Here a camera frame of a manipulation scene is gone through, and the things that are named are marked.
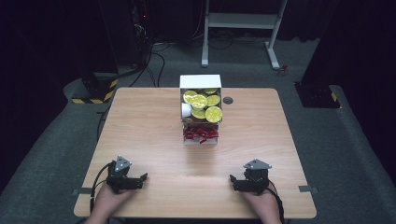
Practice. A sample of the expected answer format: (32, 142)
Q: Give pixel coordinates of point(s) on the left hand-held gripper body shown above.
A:
(120, 182)

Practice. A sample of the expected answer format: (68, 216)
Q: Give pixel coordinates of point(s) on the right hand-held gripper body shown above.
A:
(257, 179)

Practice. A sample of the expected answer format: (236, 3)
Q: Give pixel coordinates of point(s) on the person's left hand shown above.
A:
(106, 203)

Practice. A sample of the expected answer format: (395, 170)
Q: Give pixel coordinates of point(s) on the person's right hand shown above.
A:
(266, 207)

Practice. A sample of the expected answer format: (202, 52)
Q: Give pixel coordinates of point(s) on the grey tape strip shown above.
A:
(82, 191)
(307, 188)

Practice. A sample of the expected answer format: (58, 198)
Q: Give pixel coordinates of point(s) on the pile of red packets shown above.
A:
(199, 133)

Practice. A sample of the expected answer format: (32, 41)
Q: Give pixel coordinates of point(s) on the white plastic cup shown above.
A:
(186, 109)

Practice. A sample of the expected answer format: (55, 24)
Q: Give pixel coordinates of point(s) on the pile of yellow-lidded cups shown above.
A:
(199, 101)

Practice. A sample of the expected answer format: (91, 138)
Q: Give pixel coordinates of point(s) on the yellow-black striped stand base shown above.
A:
(93, 93)

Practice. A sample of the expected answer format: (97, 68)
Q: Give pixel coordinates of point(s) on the dark stand base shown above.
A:
(314, 96)

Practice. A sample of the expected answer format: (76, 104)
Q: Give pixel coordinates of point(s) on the white two-tier storage box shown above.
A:
(199, 81)

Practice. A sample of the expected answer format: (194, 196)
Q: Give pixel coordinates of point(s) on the small red object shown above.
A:
(282, 70)

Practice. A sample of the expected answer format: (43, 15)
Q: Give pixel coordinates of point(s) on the dark equipment rack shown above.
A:
(141, 34)

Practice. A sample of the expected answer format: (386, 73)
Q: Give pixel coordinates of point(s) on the white metal stand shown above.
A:
(243, 21)

